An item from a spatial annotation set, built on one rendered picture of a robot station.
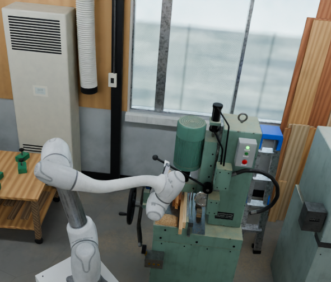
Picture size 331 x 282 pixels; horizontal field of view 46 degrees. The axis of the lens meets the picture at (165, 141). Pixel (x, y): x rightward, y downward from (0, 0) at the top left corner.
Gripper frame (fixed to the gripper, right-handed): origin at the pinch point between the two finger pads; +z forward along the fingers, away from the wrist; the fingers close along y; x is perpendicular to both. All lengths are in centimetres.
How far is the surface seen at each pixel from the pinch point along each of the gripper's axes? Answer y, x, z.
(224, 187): 11.2, -36.6, -5.1
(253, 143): 44, -36, -2
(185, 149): 16.9, -7.0, 6.1
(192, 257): -47, -47, -8
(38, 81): -46, 109, 114
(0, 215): -148, 89, 51
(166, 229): -28.2, -18.5, -14.4
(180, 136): 22.4, -0.1, 8.0
